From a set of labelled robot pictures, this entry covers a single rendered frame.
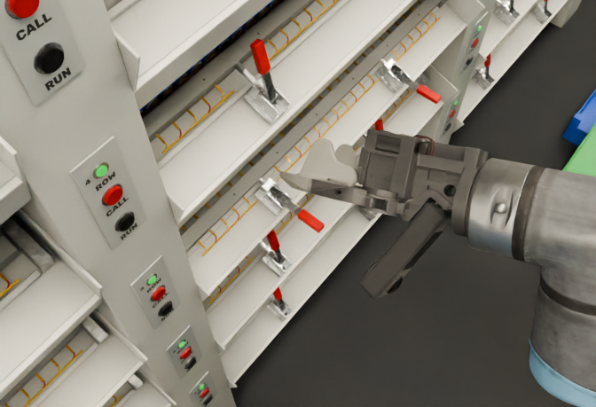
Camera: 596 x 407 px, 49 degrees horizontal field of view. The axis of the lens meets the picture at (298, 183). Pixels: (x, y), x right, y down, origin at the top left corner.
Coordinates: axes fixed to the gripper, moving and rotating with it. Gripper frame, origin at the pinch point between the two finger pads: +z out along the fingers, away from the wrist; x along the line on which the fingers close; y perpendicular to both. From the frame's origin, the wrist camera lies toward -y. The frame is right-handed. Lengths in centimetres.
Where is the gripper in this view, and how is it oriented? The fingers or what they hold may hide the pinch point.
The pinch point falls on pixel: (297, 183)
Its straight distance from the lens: 73.9
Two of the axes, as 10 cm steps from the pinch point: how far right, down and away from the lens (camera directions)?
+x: -4.8, -0.5, -8.7
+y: 1.9, -9.8, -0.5
